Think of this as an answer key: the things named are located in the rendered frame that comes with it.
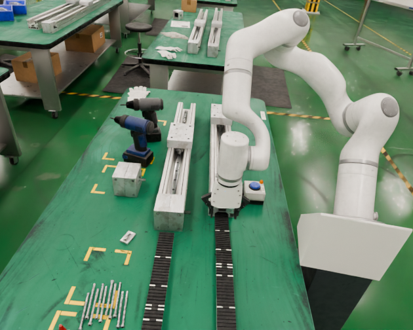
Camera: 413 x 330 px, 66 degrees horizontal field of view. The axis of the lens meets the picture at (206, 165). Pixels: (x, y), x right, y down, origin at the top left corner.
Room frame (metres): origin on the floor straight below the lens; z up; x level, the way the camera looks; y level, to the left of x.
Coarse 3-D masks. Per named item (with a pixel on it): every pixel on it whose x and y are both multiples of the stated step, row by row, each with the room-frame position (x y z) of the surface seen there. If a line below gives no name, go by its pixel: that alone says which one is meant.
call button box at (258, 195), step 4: (244, 184) 1.01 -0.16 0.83; (248, 184) 1.00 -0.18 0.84; (260, 184) 1.01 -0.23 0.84; (244, 188) 0.99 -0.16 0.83; (248, 188) 0.98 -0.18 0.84; (260, 188) 0.98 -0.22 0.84; (244, 192) 0.97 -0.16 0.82; (248, 192) 0.95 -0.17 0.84; (252, 192) 0.95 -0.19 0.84; (256, 192) 0.96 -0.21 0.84; (260, 192) 0.96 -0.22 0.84; (264, 192) 0.96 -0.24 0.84; (248, 196) 0.95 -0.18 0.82; (252, 196) 0.95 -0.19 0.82; (256, 196) 0.95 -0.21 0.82; (260, 196) 0.95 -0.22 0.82; (264, 196) 0.95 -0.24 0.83; (252, 200) 0.95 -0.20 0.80; (256, 200) 0.95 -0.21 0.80; (260, 200) 0.95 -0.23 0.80; (256, 204) 0.95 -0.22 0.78; (260, 204) 0.95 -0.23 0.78
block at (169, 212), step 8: (160, 200) 0.82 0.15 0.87; (168, 200) 0.82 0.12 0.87; (176, 200) 0.83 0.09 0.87; (184, 200) 0.83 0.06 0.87; (160, 208) 0.78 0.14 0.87; (168, 208) 0.78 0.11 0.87; (176, 208) 0.79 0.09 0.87; (184, 208) 0.86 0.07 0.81; (160, 216) 0.77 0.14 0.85; (168, 216) 0.77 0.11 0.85; (176, 216) 0.77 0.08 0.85; (160, 224) 0.77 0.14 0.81; (168, 224) 0.77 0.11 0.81; (176, 224) 0.77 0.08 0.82
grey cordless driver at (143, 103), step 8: (120, 104) 1.34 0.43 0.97; (128, 104) 1.34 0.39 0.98; (136, 104) 1.34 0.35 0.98; (144, 104) 1.34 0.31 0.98; (152, 104) 1.35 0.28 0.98; (160, 104) 1.37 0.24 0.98; (144, 112) 1.36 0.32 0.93; (152, 112) 1.36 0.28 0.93; (152, 120) 1.36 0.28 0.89; (160, 128) 1.41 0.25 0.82; (152, 136) 1.34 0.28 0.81; (160, 136) 1.35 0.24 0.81
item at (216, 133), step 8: (216, 128) 1.40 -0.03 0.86; (224, 128) 1.47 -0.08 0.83; (216, 136) 1.32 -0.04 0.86; (216, 144) 1.25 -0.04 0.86; (216, 152) 1.18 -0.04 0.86; (216, 160) 1.11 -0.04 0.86; (216, 168) 1.06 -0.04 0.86; (208, 192) 0.98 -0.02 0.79; (208, 208) 0.87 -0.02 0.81; (216, 208) 0.87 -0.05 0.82; (224, 208) 0.87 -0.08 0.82; (232, 208) 0.87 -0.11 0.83; (232, 216) 0.87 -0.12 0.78
